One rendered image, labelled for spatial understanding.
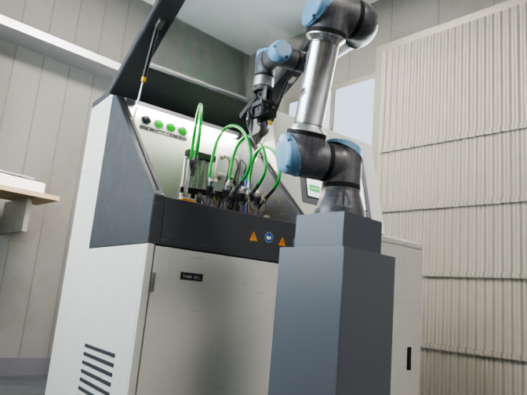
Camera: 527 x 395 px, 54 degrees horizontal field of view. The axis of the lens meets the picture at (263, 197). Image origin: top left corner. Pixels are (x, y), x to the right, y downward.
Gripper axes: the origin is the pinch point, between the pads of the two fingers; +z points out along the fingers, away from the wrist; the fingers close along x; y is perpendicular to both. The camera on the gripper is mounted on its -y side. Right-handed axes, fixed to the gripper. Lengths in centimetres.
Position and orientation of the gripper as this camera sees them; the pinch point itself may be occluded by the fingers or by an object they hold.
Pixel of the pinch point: (255, 141)
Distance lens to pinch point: 190.6
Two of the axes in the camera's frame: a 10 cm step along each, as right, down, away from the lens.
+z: -0.9, 9.8, -2.0
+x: 8.0, 1.9, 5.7
